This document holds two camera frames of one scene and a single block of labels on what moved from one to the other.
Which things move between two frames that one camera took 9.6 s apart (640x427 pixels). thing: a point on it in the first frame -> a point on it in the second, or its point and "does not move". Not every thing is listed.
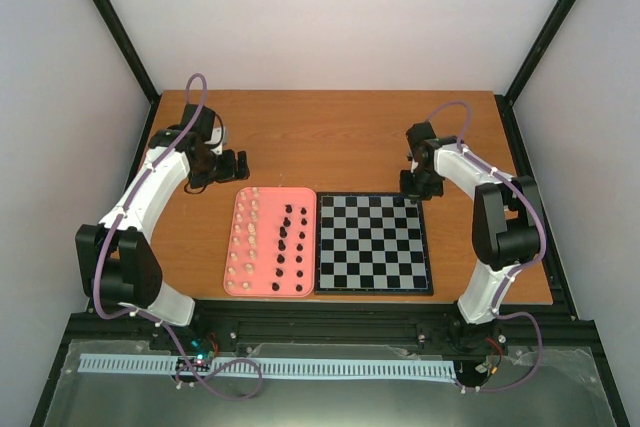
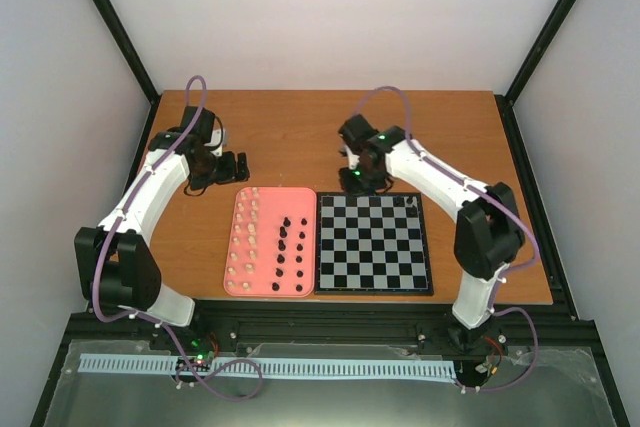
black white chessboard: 370,243 does not move
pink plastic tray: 271,250 does not move
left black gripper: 230,169 does not move
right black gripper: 407,189 -> 350,188
